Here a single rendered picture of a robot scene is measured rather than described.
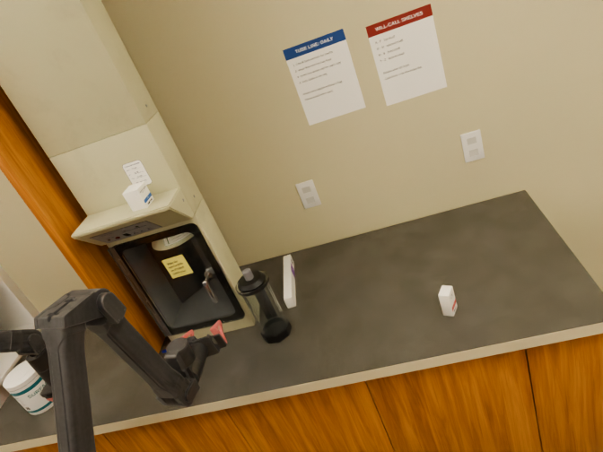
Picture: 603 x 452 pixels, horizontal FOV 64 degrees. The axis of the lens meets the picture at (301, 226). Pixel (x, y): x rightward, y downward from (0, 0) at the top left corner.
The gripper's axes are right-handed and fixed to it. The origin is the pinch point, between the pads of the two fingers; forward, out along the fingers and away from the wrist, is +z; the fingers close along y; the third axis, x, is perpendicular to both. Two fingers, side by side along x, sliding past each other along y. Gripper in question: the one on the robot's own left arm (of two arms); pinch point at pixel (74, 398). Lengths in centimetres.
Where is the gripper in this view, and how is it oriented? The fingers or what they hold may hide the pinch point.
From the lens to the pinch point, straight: 164.7
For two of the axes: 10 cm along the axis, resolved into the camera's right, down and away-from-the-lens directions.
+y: 0.5, -5.2, 8.5
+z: 3.3, 8.1, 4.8
